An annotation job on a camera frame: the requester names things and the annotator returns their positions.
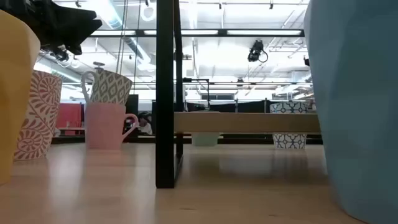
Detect white mug blue tile pattern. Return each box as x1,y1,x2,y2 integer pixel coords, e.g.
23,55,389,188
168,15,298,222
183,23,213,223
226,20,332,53
269,101,308,150

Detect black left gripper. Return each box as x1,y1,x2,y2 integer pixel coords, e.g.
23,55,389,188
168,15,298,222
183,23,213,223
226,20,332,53
0,0,103,55

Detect black overhead camera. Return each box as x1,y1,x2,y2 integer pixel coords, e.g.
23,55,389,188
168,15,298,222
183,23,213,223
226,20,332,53
248,39,269,63

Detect plain yellow mug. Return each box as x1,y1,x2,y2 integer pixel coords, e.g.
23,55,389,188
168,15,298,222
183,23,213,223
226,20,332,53
0,9,41,184

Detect plain pink mug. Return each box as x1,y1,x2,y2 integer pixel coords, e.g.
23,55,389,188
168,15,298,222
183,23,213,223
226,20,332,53
85,102,139,151

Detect black overhead light beam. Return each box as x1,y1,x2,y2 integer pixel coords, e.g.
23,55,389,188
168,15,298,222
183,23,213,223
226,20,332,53
90,29,305,38

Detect grey diamond mug red rim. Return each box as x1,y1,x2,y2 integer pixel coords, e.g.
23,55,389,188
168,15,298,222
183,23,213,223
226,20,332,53
80,68,134,106

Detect black table frame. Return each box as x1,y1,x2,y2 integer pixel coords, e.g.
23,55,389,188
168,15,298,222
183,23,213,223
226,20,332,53
51,133,323,145

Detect plain blue mug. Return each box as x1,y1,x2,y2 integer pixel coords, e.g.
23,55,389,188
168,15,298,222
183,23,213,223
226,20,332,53
303,0,398,224

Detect person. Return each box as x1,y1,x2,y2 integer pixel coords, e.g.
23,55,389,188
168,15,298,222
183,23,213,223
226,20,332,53
138,111,153,135

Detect red partition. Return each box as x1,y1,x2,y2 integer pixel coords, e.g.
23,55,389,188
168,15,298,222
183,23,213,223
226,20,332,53
55,103,85,136

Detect red swirl mug yellow rim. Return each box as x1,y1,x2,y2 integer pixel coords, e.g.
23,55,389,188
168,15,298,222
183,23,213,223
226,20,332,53
14,70,63,162

